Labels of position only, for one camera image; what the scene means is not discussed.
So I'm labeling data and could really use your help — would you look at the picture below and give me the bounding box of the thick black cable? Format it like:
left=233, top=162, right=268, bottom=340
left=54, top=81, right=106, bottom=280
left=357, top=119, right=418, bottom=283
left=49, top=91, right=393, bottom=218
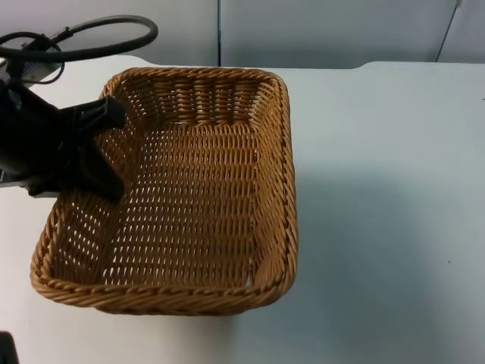
left=0, top=14, right=159, bottom=64

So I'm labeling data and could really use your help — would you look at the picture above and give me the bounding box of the pale brown wicker basket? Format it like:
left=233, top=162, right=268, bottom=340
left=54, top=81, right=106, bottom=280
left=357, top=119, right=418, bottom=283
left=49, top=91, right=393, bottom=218
left=30, top=67, right=299, bottom=316

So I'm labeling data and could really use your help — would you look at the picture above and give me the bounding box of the black blurred object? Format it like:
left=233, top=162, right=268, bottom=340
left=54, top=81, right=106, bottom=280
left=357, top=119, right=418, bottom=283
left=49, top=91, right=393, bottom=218
left=0, top=331, right=17, bottom=364

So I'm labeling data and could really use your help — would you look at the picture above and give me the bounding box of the thin black cable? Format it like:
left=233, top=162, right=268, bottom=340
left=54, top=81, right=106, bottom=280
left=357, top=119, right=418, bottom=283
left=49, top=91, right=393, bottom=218
left=0, top=32, right=66, bottom=83

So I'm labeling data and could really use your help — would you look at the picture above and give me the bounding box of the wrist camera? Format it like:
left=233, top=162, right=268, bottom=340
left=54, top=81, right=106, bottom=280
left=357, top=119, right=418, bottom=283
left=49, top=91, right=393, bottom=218
left=0, top=58, right=66, bottom=200

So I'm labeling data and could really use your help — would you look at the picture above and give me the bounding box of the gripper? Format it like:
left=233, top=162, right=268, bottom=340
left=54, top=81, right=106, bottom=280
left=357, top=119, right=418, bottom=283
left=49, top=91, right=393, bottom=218
left=48, top=96, right=128, bottom=202

